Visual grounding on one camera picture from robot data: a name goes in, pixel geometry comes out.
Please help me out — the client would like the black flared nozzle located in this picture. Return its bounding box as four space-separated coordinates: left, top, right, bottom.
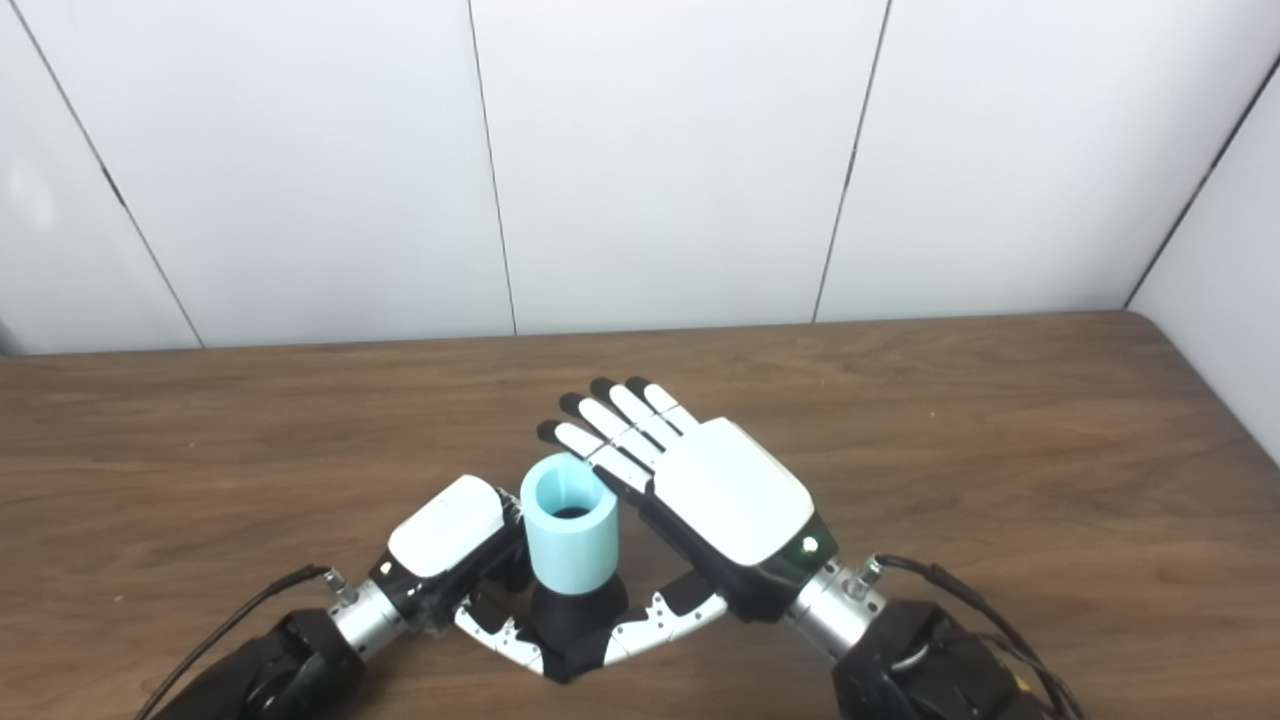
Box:
528 575 631 686

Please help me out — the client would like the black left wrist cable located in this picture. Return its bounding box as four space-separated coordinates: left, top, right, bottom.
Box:
135 565 346 720

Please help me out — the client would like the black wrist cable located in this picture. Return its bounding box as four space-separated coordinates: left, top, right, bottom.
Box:
860 553 1086 720
135 565 346 720

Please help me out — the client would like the light-blue cylindrical hose piece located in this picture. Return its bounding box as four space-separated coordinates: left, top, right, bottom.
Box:
520 453 621 598

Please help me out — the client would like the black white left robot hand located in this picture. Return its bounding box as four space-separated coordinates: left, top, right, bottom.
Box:
370 475 561 681

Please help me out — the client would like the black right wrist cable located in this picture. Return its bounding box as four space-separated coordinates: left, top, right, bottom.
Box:
860 553 1086 720

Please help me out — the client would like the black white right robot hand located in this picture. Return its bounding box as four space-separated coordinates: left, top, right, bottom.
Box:
536 377 839 669

